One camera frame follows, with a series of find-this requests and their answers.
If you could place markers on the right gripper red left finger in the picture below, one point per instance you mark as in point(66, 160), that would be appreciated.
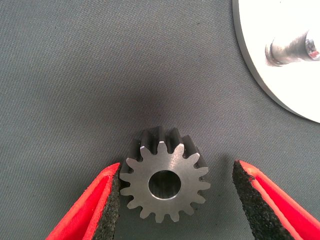
point(80, 215)

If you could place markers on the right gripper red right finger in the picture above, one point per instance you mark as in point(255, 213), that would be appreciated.
point(282, 215)

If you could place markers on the round metal carrier plate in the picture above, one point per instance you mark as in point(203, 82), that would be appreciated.
point(287, 87)

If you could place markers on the dark grey table cloth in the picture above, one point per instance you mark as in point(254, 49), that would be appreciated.
point(100, 62)

